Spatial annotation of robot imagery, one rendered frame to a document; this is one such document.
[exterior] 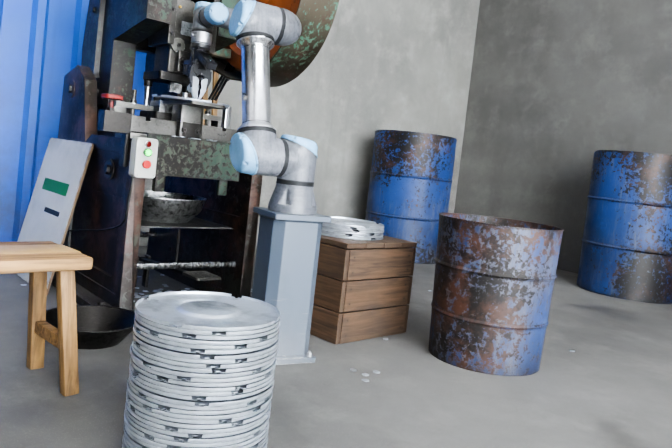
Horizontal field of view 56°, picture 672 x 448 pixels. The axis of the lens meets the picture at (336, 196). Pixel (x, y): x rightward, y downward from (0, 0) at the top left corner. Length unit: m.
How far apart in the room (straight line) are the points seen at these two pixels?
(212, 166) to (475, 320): 1.12
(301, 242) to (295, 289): 0.14
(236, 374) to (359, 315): 1.07
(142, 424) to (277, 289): 0.73
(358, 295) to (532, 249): 0.61
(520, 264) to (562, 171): 3.07
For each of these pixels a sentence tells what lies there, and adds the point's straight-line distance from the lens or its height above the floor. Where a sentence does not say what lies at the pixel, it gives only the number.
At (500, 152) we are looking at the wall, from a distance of 5.41.
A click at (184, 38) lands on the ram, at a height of 1.03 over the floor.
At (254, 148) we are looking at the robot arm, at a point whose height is 0.63.
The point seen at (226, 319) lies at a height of 0.29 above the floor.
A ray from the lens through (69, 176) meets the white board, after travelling 2.69.
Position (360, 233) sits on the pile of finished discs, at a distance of 2.26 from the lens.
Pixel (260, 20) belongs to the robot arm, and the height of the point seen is 1.01.
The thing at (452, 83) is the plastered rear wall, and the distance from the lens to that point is 5.52.
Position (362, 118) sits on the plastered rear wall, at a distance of 4.77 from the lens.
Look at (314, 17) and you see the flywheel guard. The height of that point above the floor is 1.17.
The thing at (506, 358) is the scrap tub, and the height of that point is 0.06.
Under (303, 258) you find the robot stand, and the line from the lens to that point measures 1.89.
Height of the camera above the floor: 0.62
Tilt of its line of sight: 3 degrees down
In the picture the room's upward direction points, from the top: 6 degrees clockwise
